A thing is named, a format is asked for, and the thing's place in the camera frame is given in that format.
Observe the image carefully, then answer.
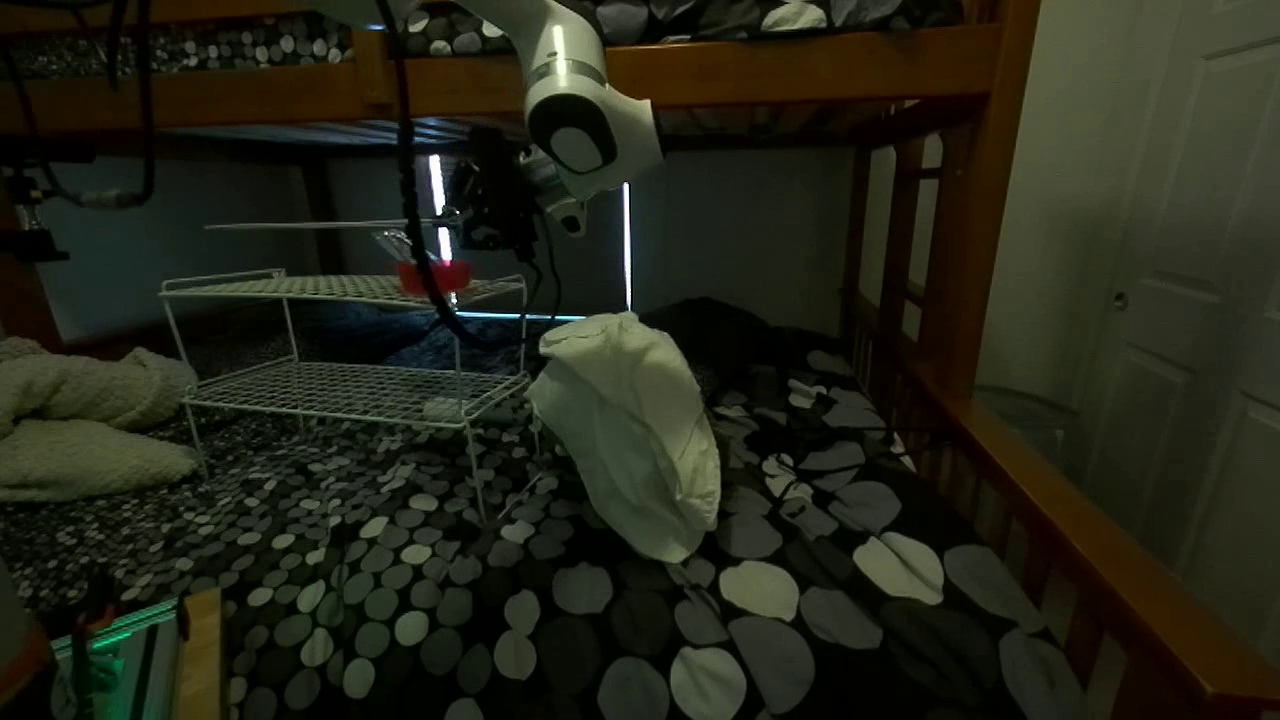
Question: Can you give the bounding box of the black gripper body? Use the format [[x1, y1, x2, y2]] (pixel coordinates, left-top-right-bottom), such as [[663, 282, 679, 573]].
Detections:
[[452, 138, 592, 263]]

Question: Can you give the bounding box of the white cloth garment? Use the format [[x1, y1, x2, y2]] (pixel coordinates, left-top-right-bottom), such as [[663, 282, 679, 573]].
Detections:
[[519, 309, 728, 568]]

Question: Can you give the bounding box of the clear plastic piece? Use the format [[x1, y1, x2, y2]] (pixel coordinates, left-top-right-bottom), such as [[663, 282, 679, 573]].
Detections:
[[373, 224, 420, 272]]

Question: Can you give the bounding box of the thin white rod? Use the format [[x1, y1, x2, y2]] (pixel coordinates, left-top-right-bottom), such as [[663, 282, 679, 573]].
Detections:
[[201, 211, 411, 237]]

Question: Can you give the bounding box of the pebble pattern bunk mattress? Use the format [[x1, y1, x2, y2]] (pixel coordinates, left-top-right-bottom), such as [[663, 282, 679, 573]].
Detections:
[[0, 0, 970, 81]]

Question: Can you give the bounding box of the black pebble pattern bedspread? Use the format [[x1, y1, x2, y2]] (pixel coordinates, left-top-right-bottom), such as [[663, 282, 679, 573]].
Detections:
[[0, 298, 1113, 720]]

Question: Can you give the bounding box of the cream fluffy blanket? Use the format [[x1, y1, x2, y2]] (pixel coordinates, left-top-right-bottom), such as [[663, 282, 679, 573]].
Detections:
[[0, 334, 205, 437]]

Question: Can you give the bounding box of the cream pillow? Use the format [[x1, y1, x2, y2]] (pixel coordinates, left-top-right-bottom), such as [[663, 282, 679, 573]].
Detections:
[[0, 417, 205, 503]]

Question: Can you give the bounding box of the clear plastic container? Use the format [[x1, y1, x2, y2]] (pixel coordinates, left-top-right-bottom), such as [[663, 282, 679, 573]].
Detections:
[[973, 384, 1086, 467]]

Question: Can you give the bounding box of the white panel door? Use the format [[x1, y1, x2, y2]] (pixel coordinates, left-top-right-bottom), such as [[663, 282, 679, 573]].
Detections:
[[978, 0, 1280, 662]]

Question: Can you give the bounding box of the thick black hanging cable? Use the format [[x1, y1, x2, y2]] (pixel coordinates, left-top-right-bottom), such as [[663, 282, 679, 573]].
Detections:
[[368, 0, 474, 340]]

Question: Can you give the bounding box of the white wire shelf rack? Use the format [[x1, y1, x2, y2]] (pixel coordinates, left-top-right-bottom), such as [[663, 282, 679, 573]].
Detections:
[[155, 263, 541, 522]]

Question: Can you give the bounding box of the wooden bunk bed frame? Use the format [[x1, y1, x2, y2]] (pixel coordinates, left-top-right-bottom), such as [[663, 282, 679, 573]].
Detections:
[[0, 0, 1280, 720]]

